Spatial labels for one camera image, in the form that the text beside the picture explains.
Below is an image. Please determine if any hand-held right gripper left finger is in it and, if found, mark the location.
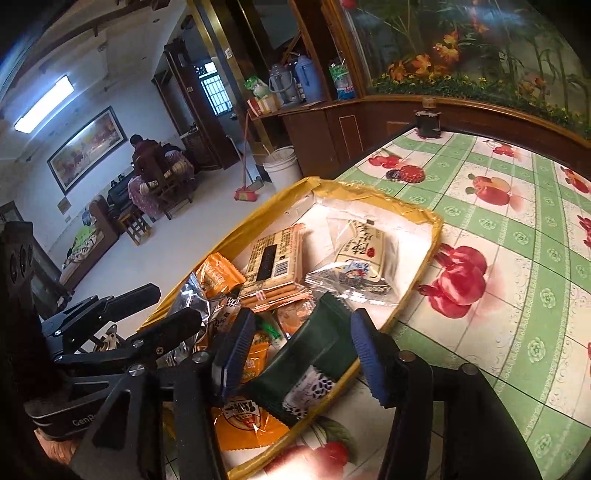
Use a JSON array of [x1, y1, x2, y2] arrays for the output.
[[69, 308, 257, 480]]

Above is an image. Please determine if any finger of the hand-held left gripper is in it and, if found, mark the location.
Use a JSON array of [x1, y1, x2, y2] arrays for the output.
[[41, 283, 163, 352], [55, 307, 205, 371]]

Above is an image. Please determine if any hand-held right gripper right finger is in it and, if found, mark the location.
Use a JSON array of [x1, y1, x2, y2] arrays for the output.
[[350, 308, 543, 480]]

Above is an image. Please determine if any clear silver dark seed packet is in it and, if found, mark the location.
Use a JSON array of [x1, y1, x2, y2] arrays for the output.
[[164, 272, 218, 365]]

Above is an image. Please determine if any dark green snack packet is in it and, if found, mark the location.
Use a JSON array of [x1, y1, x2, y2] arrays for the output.
[[242, 293, 361, 428]]

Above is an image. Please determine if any large orange snack packet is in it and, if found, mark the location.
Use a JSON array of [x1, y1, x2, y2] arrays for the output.
[[212, 342, 293, 452]]

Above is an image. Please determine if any small orange snack packet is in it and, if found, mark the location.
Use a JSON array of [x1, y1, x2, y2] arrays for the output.
[[196, 253, 246, 298]]

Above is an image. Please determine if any orange cracker pack black stripe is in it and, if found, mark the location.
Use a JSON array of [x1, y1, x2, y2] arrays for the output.
[[238, 224, 308, 296]]

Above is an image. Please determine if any clear seed packet cream label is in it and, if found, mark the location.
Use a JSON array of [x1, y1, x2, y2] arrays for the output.
[[305, 217, 400, 305]]

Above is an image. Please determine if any white box with yellow tape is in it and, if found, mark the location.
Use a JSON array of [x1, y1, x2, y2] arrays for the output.
[[139, 178, 444, 480]]

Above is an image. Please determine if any person's left hand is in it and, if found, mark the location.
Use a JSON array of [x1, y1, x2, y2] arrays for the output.
[[36, 427, 86, 468]]

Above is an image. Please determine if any wooden stool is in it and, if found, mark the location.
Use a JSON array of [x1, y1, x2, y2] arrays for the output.
[[117, 208, 153, 245]]

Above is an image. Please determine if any wooden sofa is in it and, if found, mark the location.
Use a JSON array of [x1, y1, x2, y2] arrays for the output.
[[58, 194, 121, 291]]

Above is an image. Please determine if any wooden chair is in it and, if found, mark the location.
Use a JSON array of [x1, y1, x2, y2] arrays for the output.
[[139, 152, 195, 220]]

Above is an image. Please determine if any red broom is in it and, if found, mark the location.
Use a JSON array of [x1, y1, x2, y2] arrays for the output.
[[233, 111, 260, 203]]

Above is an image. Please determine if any white plastic bucket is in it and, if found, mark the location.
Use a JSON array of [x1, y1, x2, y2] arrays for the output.
[[263, 147, 303, 195]]

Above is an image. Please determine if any fluorescent ceiling lamp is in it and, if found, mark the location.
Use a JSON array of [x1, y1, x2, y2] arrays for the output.
[[14, 76, 75, 132]]

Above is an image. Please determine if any wooden cabinet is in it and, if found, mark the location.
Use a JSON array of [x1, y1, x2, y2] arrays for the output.
[[249, 92, 591, 181]]

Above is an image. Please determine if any small dark jar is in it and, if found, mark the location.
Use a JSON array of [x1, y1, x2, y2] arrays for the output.
[[413, 98, 444, 139]]

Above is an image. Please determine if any red white carton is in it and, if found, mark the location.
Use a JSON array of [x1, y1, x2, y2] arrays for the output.
[[247, 95, 280, 116]]

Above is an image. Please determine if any green plastic bag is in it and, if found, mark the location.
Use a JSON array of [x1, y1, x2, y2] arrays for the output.
[[244, 76, 269, 100]]

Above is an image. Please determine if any grey thermos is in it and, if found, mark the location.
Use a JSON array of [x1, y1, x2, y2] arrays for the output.
[[268, 64, 296, 106]]

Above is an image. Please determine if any wrapped water bottle pack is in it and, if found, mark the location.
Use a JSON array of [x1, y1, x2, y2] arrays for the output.
[[329, 60, 357, 101]]

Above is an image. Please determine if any blue thermos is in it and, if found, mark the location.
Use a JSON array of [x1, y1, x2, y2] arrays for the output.
[[291, 54, 324, 103]]

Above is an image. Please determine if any flower mural glass panel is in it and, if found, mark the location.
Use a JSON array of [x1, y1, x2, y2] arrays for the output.
[[323, 0, 591, 139]]

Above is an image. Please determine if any framed wall painting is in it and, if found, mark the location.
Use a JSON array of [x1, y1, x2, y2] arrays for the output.
[[46, 106, 127, 195]]

